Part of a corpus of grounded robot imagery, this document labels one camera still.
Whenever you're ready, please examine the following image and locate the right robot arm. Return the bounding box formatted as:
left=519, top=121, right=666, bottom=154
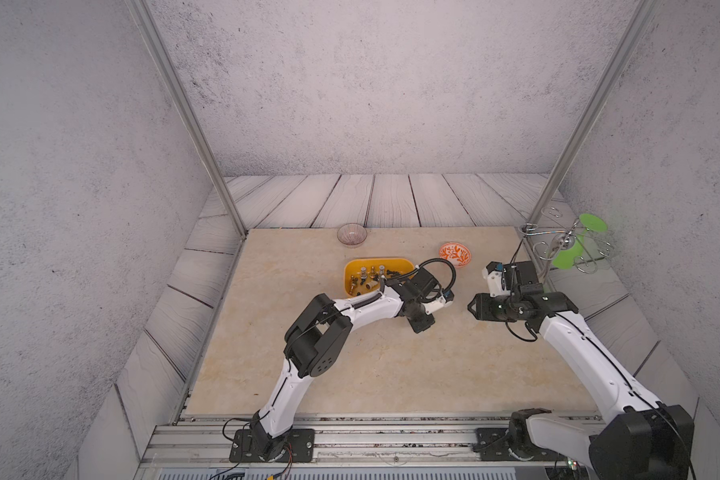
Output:
left=467, top=261, right=696, bottom=479

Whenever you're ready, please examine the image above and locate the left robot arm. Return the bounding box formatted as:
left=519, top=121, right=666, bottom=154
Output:
left=248, top=258, right=457, bottom=461

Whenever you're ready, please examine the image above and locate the yellow plastic storage box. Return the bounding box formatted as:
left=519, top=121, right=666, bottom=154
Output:
left=343, top=257, right=414, bottom=297

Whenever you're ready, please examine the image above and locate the orange patterned bowl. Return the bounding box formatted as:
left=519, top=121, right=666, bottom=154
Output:
left=439, top=242, right=472, bottom=268

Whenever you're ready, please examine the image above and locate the metal cup tree stand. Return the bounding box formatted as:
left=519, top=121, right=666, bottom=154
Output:
left=522, top=206, right=616, bottom=281

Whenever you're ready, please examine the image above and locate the striped glass bowl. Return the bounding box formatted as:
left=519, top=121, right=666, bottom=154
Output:
left=337, top=223, right=368, bottom=248

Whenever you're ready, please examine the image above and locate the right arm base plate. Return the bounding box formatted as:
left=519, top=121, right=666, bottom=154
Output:
left=472, top=427, right=563, bottom=462

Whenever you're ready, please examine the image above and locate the right aluminium frame post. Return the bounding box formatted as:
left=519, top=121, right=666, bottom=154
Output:
left=526, top=0, right=659, bottom=226

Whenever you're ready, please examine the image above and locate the aluminium frame post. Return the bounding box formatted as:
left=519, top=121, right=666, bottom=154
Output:
left=125, top=0, right=248, bottom=239
left=526, top=0, right=659, bottom=226

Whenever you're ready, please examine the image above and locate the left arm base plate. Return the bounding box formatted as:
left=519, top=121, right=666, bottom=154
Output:
left=229, top=428, right=315, bottom=464

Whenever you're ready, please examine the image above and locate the left aluminium frame post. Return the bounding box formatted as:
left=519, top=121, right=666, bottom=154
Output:
left=125, top=0, right=248, bottom=239

